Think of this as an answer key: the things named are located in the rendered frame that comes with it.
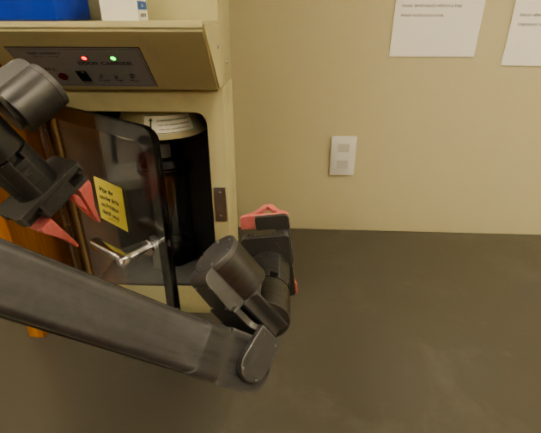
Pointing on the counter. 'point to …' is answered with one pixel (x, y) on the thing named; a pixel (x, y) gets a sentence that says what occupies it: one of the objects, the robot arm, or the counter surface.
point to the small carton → (124, 9)
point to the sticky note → (111, 203)
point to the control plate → (62, 63)
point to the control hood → (69, 37)
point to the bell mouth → (168, 123)
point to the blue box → (36, 10)
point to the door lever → (120, 251)
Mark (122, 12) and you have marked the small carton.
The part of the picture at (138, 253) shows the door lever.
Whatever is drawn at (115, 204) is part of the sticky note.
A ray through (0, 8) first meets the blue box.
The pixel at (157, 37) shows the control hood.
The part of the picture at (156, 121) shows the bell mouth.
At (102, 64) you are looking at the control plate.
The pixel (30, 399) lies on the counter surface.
